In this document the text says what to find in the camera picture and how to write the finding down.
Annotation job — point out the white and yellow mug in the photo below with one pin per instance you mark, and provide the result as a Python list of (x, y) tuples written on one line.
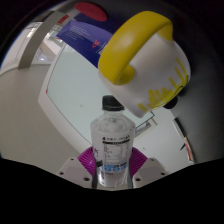
[(150, 66)]

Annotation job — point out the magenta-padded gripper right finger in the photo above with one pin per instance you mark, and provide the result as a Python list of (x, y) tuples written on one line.
[(151, 171)]

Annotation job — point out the clear black-capped drink bottle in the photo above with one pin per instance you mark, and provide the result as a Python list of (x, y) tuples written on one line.
[(112, 140)]

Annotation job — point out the blue and white cardboard box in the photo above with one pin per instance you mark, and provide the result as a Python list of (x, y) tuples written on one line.
[(83, 36)]

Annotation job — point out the flat round red coaster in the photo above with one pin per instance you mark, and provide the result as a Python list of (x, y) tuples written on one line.
[(90, 10)]

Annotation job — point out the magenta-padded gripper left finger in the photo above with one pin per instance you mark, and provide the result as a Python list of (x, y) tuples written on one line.
[(71, 170)]

